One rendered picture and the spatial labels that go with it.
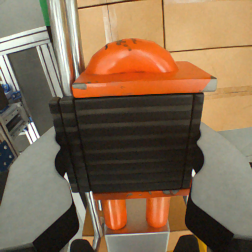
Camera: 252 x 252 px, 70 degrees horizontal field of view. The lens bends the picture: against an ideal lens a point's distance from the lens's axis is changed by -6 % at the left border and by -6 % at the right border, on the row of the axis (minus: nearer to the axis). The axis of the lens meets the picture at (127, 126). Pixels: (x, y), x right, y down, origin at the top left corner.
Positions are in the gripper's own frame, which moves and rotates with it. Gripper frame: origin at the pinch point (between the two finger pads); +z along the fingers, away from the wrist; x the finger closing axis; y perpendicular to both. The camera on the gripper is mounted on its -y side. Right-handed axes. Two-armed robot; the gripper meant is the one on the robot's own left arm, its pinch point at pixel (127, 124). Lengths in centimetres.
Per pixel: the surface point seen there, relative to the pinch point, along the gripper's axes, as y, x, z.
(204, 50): 4, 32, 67
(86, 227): 59, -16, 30
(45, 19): -12, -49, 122
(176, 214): 58, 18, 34
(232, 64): 9, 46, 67
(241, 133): 78, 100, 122
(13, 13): -18, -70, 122
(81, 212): 93, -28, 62
